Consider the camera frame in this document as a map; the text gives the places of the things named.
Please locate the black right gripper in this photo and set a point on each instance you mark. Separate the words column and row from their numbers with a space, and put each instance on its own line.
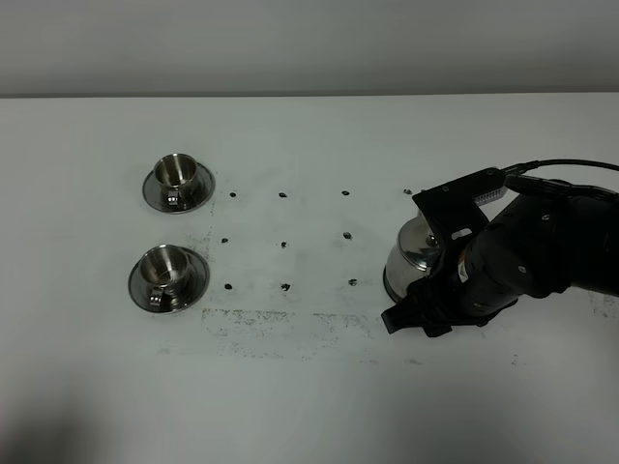
column 474, row 279

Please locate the stainless steel teapot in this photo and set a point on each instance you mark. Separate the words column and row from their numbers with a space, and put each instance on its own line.
column 416, row 249

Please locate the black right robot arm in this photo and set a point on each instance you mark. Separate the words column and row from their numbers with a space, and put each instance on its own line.
column 535, row 247

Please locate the steel teapot saucer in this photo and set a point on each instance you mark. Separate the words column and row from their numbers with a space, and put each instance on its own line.
column 396, row 283

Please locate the near steel saucer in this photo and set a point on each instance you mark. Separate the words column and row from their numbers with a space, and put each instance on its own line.
column 193, row 292

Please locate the far steel saucer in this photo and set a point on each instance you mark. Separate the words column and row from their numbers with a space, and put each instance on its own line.
column 154, row 197

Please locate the near steel teacup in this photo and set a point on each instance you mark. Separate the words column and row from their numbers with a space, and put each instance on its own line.
column 166, row 271

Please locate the steel teacup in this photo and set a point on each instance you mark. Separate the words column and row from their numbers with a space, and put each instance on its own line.
column 177, row 176
column 166, row 271

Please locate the far steel teacup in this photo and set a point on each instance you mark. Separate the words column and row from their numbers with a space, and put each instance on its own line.
column 177, row 176

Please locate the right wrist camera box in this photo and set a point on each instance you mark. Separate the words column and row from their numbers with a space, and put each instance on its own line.
column 452, row 210

